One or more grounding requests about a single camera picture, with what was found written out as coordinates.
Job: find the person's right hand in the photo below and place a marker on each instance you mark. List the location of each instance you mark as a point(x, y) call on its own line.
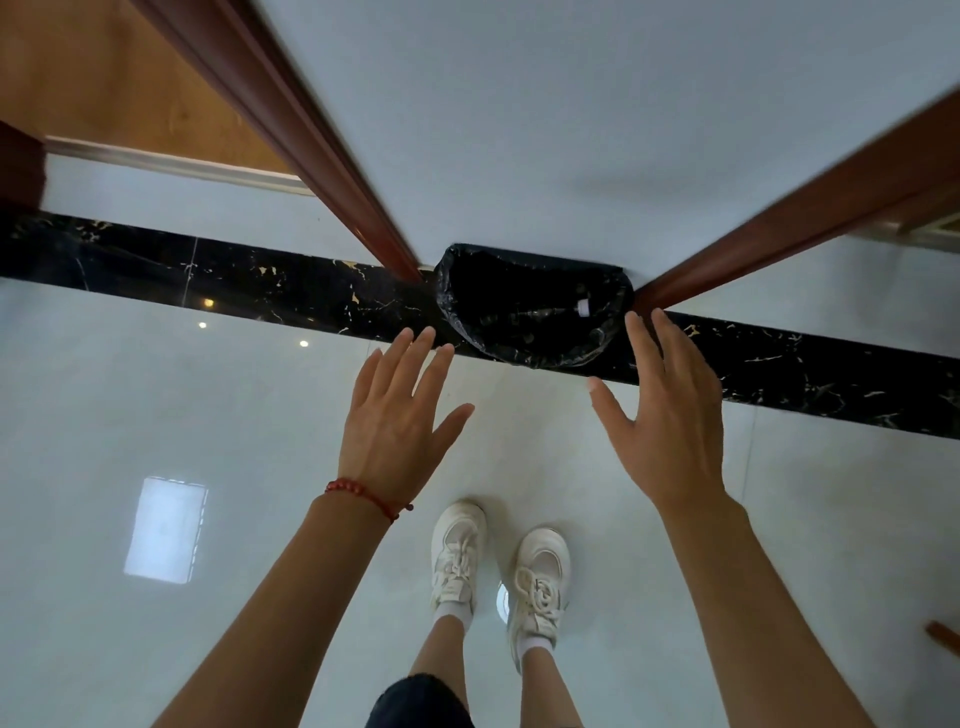
point(675, 435)

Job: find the person's left hand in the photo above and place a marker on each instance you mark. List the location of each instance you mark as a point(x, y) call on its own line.
point(386, 439)

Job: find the person's left middle finger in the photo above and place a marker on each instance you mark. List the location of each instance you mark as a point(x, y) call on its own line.
point(415, 360)

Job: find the person's left thumb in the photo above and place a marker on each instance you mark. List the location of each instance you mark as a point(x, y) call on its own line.
point(452, 426)

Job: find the person's right thumb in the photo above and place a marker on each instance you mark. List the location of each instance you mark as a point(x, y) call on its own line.
point(609, 409)

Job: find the person's left little finger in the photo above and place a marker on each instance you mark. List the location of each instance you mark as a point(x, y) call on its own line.
point(364, 375)

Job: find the person's right middle finger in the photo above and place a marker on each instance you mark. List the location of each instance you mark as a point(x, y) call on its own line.
point(679, 345)

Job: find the person's left forearm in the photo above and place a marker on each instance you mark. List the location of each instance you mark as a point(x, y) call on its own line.
point(292, 615)

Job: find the person's right forearm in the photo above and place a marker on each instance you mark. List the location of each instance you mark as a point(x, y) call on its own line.
point(750, 615)

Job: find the person's left white sneaker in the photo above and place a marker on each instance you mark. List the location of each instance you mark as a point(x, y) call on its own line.
point(457, 551)

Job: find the person's white sneaker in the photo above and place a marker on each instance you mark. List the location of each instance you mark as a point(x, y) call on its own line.
point(538, 581)
point(457, 551)

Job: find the trash bin with black bag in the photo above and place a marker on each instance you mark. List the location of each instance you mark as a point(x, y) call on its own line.
point(525, 300)

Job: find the person's right white sneaker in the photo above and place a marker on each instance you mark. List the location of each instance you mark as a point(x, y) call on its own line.
point(538, 581)

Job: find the person's left white sock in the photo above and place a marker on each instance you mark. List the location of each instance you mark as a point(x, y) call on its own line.
point(454, 613)

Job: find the person's white sock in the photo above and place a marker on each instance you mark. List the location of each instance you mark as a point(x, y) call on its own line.
point(535, 645)
point(454, 613)

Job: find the person's right white sock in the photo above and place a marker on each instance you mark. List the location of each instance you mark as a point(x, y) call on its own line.
point(535, 645)

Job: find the person's left leg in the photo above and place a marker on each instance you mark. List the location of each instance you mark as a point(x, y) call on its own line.
point(442, 660)

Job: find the person's leg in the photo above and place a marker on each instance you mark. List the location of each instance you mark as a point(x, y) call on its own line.
point(546, 694)
point(442, 660)

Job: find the silver metal threshold strip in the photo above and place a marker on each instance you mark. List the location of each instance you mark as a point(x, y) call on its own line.
point(180, 165)
point(915, 236)

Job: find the dark denim shorts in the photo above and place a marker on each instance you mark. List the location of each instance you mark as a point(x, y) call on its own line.
point(420, 705)

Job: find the person's right leg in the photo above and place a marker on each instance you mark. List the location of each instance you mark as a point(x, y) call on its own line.
point(546, 694)

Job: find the brown wooden stick end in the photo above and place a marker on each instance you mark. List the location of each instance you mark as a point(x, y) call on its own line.
point(945, 637)

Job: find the light brown wooden door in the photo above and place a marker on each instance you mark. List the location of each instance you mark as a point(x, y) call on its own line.
point(112, 67)

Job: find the red-brown wooden door frame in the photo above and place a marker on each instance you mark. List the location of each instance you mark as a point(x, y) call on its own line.
point(285, 127)
point(810, 202)

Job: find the dark red-brown wooden post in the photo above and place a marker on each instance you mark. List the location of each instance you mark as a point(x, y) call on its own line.
point(19, 165)

